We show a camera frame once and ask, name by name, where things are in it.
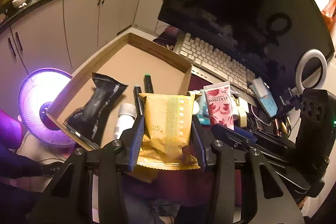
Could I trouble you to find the black monitor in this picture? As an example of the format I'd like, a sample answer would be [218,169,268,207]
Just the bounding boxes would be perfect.
[157,0,335,88]

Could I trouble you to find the black snack packet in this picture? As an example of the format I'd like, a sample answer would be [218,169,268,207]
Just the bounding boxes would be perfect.
[64,72,129,148]

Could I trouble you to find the person's legs in jeans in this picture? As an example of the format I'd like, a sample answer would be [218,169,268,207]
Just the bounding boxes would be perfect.
[123,193,210,224]

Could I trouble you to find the pink floral hand cream tube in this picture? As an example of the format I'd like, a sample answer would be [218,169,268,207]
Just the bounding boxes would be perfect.
[203,81,235,131]

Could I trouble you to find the ring light with black stand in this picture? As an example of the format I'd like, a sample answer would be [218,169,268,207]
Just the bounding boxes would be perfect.
[287,49,328,109]

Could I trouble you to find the white keyboard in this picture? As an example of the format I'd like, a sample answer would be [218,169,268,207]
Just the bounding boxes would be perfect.
[172,32,259,107]

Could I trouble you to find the pile of pens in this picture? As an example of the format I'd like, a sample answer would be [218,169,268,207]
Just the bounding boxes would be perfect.
[272,116,293,138]

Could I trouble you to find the cartoon print tissue pack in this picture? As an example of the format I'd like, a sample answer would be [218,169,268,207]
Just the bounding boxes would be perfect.
[193,94,210,125]

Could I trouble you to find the shallow cardboard box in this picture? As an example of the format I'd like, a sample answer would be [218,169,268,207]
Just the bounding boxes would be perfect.
[46,32,193,184]

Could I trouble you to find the gold foil packet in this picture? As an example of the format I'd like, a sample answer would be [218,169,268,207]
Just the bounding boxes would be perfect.
[136,93,202,169]

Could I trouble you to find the white spray bottle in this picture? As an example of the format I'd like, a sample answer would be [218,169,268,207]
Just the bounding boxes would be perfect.
[113,103,137,140]

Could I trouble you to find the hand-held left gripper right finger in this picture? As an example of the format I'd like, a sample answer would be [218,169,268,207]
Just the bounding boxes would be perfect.
[191,116,305,224]

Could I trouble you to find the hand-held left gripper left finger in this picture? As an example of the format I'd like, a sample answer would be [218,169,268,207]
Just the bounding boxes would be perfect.
[29,115,146,224]

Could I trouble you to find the light blue book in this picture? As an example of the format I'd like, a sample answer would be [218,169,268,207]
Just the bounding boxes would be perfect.
[252,82,279,118]

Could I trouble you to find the burgundy tablecloth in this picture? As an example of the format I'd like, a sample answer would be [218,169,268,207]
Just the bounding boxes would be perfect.
[123,26,242,207]

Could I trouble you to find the white kitchen cabinets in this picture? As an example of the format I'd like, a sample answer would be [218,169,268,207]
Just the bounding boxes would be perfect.
[0,0,168,109]

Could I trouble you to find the orange bag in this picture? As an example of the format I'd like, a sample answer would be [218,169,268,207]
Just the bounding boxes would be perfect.
[322,0,336,30]

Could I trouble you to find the white cable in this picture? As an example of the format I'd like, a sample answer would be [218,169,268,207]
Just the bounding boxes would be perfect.
[251,105,272,126]

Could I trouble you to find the round purple glowing heater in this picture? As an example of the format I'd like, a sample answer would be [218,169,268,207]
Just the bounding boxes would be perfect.
[18,68,76,148]

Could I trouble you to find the white power bank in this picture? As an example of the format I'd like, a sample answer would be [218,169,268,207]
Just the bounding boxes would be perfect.
[249,78,268,98]

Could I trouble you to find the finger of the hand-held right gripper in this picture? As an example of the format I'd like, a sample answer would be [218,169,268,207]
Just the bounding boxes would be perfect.
[233,126,296,154]
[211,123,325,191]

